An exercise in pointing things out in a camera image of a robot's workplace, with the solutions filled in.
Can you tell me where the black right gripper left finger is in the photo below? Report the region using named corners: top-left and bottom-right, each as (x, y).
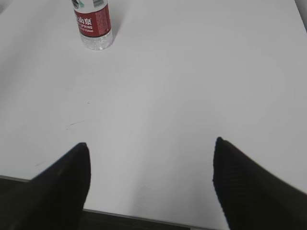
top-left (0, 142), bottom-right (91, 230)

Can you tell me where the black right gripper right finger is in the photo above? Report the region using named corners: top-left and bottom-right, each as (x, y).
top-left (213, 137), bottom-right (307, 230)

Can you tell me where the Nongfu Spring water bottle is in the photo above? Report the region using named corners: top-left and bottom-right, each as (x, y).
top-left (72, 0), bottom-right (113, 50)

